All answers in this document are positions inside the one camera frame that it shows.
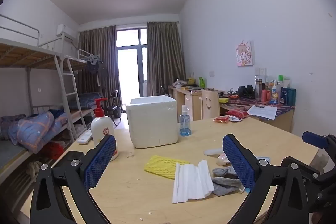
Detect pink soft pouch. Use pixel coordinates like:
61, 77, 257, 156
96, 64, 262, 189
217, 153, 231, 167

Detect white bunk ladder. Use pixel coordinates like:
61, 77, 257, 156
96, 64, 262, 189
54, 55, 88, 142

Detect wooden chair with smiley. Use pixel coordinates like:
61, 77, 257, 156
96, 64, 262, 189
199, 90, 221, 120

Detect white foam box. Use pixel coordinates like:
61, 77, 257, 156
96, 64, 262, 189
125, 95, 179, 149

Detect black folding chair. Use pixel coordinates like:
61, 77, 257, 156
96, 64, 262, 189
105, 90, 122, 126

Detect pink wall poster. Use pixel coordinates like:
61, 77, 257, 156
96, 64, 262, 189
236, 40, 255, 67

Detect printed paper sheet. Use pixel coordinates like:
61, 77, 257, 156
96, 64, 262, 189
247, 105, 277, 121

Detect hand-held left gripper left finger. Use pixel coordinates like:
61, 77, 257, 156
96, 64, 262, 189
30, 134, 117, 224

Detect wooden desk with drawers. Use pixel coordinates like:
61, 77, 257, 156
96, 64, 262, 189
168, 85, 225, 121

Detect white remote control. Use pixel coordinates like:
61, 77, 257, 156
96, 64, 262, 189
77, 130, 93, 145

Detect row of toiletry bottles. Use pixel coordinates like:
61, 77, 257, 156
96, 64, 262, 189
253, 74, 297, 106

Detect yellow foam net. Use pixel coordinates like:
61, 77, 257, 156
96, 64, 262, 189
144, 155, 191, 179

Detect wooden desk with patterned cloth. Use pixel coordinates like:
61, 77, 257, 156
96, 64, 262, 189
220, 97, 296, 133

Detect red plastic bag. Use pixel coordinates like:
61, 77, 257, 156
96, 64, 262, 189
42, 142, 65, 160

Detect metal bunk bed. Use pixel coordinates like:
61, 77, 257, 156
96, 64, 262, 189
0, 14, 88, 214
63, 48, 121, 132

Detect clear plastic bag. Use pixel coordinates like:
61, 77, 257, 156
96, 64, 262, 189
204, 147, 225, 156

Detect beige cloth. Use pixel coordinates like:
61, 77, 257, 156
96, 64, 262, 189
26, 161, 42, 180

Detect grey sock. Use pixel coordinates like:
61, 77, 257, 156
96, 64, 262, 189
212, 166, 238, 179
211, 177, 246, 197

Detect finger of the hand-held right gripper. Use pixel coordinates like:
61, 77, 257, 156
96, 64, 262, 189
302, 131, 336, 159

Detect blue plaid quilt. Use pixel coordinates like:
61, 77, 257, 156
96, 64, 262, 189
0, 111, 69, 153

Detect red snack packet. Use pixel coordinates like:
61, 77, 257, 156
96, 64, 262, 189
226, 109, 248, 119

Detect hanging dark clothes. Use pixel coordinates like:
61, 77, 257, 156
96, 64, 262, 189
87, 55, 101, 75

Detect white lotion pump bottle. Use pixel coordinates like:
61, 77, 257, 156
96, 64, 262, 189
91, 97, 118, 161

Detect black headphones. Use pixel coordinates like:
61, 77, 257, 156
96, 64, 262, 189
238, 85, 255, 98

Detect folded blue plaid bedding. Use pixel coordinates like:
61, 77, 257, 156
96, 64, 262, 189
70, 92, 104, 110

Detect white foam sheet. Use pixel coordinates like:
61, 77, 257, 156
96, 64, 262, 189
172, 160, 215, 204

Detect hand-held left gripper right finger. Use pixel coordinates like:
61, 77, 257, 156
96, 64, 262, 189
222, 134, 310, 224

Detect blue spray bottle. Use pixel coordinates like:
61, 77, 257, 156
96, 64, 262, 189
179, 105, 192, 137

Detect brown curtain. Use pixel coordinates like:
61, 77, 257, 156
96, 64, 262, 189
78, 25, 122, 109
146, 21, 187, 97

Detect glass balcony door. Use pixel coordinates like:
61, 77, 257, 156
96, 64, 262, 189
115, 27, 147, 106

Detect white air conditioner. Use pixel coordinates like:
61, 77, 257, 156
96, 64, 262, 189
56, 24, 79, 42

